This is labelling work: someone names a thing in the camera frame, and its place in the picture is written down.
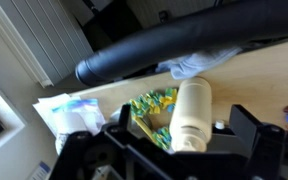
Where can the black office chair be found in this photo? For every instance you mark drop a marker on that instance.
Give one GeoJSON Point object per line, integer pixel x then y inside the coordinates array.
{"type": "Point", "coordinates": [184, 33]}

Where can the cream water bottle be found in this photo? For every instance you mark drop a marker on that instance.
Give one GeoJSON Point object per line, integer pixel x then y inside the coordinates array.
{"type": "Point", "coordinates": [190, 113]}

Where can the white blue plastic package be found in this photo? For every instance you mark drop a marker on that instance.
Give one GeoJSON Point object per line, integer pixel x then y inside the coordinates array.
{"type": "Point", "coordinates": [84, 106]}

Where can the blue white wall sticker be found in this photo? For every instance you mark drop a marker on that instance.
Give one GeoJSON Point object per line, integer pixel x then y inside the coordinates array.
{"type": "Point", "coordinates": [40, 170]}

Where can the white radiator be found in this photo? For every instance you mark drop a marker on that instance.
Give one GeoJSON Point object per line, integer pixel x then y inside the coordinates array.
{"type": "Point", "coordinates": [44, 33]}

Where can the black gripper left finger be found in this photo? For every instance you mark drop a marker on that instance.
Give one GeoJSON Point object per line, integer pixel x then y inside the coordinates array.
{"type": "Point", "coordinates": [94, 156]}

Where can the pale blue cloth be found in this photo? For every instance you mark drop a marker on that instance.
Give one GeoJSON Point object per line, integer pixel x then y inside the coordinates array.
{"type": "Point", "coordinates": [197, 63]}

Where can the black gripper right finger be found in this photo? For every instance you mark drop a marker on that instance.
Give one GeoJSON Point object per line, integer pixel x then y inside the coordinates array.
{"type": "Point", "coordinates": [267, 150]}

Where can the small white bottle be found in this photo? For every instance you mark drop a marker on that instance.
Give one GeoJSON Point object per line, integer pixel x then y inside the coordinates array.
{"type": "Point", "coordinates": [219, 124]}

